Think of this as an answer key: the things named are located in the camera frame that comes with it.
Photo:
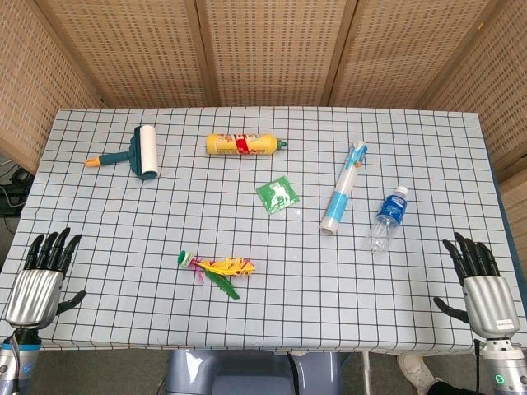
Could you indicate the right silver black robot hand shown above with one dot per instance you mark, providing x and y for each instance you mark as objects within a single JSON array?
[{"x": 488, "y": 300}]

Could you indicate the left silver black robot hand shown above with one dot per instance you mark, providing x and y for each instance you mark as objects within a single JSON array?
[{"x": 35, "y": 290}]

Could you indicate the yellow green feather toy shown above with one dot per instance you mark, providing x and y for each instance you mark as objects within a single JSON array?
[{"x": 216, "y": 269}]

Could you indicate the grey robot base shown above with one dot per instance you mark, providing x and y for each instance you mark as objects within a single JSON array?
[{"x": 251, "y": 372}]

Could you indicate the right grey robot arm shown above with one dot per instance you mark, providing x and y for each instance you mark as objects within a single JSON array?
[{"x": 500, "y": 366}]

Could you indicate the white shoe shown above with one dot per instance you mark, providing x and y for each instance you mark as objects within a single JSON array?
[{"x": 416, "y": 370}]

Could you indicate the clear water bottle blue label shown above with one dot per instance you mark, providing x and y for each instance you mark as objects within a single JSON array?
[{"x": 387, "y": 220}]

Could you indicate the teal lint roller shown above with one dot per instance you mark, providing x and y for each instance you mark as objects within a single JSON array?
[{"x": 133, "y": 154}]

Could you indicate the blue white film roll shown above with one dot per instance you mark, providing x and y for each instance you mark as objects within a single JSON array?
[{"x": 343, "y": 189}]

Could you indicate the green sachet packet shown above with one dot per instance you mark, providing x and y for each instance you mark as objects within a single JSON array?
[{"x": 278, "y": 195}]

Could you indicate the blue grid tablecloth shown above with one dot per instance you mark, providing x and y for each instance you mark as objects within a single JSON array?
[{"x": 263, "y": 230}]

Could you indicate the yellow plastic bottle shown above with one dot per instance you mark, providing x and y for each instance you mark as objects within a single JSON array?
[{"x": 243, "y": 144}]

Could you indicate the woven bamboo folding screen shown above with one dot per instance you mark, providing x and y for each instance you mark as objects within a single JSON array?
[{"x": 263, "y": 53}]

